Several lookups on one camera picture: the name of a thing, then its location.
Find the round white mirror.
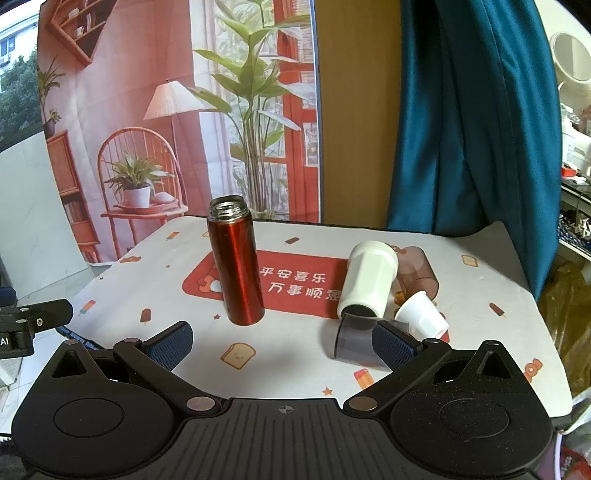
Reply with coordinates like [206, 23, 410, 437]
[549, 32, 591, 85]

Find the printed white table mat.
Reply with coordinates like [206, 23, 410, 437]
[68, 216, 574, 420]

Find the printed wall tapestry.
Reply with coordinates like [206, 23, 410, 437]
[38, 0, 322, 265]

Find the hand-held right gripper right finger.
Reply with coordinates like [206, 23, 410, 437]
[344, 320, 526, 413]

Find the white marble panel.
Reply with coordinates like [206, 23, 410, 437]
[0, 133, 89, 298]

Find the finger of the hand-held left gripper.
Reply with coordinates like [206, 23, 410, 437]
[0, 298, 74, 332]

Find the teal curtain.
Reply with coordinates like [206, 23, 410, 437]
[385, 0, 563, 304]

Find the transparent brown cup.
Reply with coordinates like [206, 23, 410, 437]
[390, 246, 439, 306]

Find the yellow plastic bag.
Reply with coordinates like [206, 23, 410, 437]
[537, 262, 591, 398]

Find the transparent grey cup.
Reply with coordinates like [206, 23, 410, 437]
[333, 312, 411, 372]

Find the red metal thermos bottle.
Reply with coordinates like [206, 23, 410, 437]
[206, 195, 266, 327]

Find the small white cup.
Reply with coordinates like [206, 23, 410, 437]
[394, 291, 450, 339]

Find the tall white cup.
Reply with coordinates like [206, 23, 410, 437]
[336, 240, 400, 320]

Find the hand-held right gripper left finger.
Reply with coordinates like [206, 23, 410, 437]
[48, 320, 218, 413]

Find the cluttered shelf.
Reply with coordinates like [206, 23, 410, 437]
[556, 85, 591, 261]

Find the wooden board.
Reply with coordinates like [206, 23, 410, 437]
[313, 0, 408, 230]

